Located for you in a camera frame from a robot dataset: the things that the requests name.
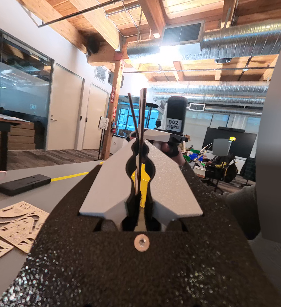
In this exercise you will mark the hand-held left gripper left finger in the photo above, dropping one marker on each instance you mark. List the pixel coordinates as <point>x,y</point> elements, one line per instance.
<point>106,189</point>

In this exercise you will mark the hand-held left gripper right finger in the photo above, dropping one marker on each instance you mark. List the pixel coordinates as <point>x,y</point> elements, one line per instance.
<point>176,189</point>

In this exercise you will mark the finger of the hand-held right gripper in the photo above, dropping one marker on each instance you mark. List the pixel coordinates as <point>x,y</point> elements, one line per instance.
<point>133,134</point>
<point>154,135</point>

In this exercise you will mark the laser-cut wooden model sheet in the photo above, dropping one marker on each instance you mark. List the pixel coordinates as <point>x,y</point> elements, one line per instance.
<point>13,230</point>
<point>142,115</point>
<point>3,247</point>

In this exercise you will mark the thin wooden model piece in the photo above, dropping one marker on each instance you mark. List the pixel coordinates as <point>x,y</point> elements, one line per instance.
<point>132,112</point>

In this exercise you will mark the person's right hand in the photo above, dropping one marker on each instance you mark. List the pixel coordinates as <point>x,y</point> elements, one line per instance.
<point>165,147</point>

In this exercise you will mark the white recycling bin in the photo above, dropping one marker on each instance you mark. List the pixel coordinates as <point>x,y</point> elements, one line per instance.
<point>118,145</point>

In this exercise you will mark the red fire extinguisher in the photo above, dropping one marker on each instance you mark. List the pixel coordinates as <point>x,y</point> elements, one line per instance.
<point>114,126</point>

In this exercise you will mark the yellow box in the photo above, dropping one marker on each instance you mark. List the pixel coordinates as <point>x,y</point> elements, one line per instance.
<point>145,189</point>

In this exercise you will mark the white sign on stand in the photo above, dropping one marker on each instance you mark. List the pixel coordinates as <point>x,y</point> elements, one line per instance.
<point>104,123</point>

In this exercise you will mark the yellow tape strip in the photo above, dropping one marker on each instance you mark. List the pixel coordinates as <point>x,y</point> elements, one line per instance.
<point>69,176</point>

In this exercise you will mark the narrow white door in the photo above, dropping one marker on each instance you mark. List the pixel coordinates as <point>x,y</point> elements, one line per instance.
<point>94,115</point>

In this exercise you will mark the black office chair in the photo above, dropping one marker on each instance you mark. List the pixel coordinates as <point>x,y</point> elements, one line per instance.
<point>230,172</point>

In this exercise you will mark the wide white door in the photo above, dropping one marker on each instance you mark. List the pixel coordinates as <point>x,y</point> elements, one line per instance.
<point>63,108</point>

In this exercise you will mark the large black screen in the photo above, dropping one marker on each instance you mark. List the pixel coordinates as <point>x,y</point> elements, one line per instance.
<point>243,144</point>

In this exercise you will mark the ceiling vent grille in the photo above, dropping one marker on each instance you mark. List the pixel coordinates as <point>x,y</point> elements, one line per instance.
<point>182,33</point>

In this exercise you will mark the plaid cloth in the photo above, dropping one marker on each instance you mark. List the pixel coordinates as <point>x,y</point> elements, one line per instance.
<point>250,168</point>

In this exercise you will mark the black flat case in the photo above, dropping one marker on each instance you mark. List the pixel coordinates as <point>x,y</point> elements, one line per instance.
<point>22,184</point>

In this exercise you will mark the stack of cardboard boxes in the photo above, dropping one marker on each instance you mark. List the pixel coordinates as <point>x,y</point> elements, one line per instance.
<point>20,136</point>

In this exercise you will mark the wooden standing desk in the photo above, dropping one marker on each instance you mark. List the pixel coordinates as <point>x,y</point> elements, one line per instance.
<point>3,118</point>

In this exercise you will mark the white wall vent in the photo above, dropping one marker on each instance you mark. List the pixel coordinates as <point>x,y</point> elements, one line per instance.
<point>196,107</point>

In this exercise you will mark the wooden post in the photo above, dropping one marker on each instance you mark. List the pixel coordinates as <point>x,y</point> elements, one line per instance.
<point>108,144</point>

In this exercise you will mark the red post sign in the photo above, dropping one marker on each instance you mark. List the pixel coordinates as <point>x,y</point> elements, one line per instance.
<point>113,94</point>

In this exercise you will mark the black ceiling rail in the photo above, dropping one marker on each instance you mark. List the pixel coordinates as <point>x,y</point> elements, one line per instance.
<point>202,70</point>

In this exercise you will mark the black wall speaker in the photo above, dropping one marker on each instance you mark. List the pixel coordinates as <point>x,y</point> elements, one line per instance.
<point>111,80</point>

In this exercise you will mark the wall vent grille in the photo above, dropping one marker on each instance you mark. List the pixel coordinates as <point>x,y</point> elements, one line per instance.
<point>100,74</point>

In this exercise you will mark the black ceiling camera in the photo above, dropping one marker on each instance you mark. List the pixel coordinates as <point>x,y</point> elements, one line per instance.
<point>223,60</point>

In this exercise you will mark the large silver air duct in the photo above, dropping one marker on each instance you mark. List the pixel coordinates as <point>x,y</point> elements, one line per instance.
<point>246,39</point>

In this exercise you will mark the glass wall panel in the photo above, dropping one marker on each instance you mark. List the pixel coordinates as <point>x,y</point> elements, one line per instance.
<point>15,84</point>

